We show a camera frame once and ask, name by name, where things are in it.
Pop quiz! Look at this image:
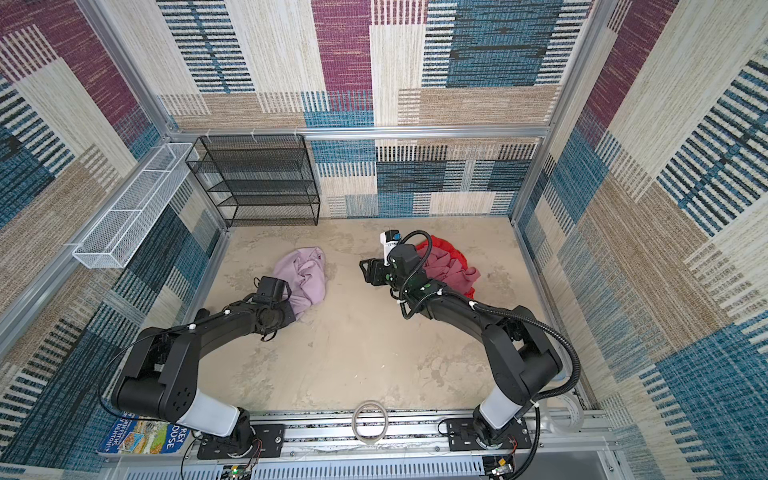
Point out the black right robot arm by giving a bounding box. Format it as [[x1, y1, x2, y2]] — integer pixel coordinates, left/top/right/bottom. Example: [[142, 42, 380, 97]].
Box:
[[359, 241, 581, 448]]

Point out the white cable loop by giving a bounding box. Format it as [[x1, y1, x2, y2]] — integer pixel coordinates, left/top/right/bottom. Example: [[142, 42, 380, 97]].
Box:
[[350, 400, 390, 446]]

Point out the white wire mesh basket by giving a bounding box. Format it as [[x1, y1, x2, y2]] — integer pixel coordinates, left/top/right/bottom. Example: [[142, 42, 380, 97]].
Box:
[[72, 143, 192, 269]]

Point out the black wire mesh shelf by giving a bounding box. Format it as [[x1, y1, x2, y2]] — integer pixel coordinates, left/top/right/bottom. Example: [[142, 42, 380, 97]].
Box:
[[185, 134, 321, 228]]

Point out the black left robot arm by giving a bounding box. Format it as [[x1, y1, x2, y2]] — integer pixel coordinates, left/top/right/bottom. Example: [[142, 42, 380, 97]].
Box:
[[110, 277, 296, 460]]

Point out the red cloth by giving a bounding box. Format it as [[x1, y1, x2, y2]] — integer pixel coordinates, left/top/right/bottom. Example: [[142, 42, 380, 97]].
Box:
[[415, 235, 476, 299]]

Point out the light pink cloth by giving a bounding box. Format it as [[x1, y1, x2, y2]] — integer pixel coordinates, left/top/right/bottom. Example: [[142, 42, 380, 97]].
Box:
[[273, 247, 326, 319]]

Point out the colourful book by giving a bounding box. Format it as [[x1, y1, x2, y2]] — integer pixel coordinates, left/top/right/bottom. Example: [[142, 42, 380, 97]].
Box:
[[96, 416, 191, 457]]

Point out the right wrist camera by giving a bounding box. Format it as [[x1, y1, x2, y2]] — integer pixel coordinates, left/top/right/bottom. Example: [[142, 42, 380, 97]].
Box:
[[379, 229, 401, 262]]

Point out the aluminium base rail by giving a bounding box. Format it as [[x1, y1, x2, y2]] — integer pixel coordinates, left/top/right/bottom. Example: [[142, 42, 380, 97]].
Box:
[[99, 409, 624, 479]]

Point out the mauve cloth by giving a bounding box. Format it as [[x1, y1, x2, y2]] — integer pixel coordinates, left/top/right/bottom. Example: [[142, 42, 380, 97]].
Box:
[[422, 248, 481, 295]]

